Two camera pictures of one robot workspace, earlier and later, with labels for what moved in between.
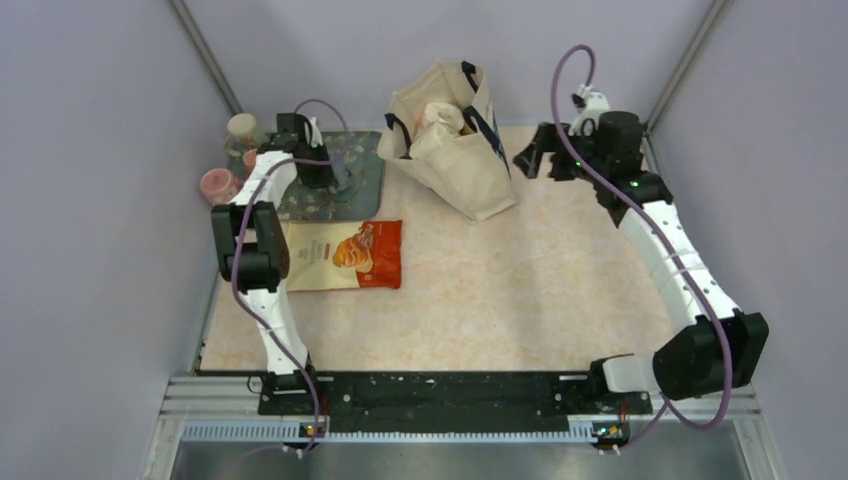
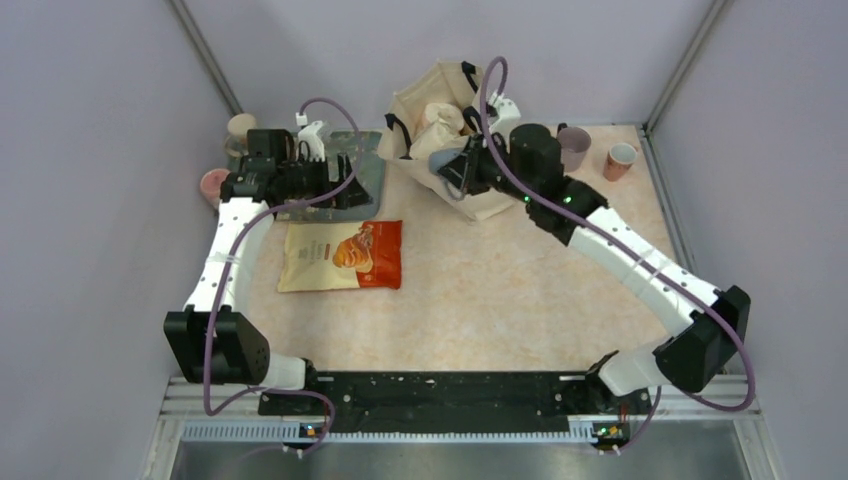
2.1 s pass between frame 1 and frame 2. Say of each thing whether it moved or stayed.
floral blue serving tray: stayed
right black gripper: moved
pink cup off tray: stayed
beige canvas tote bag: stayed
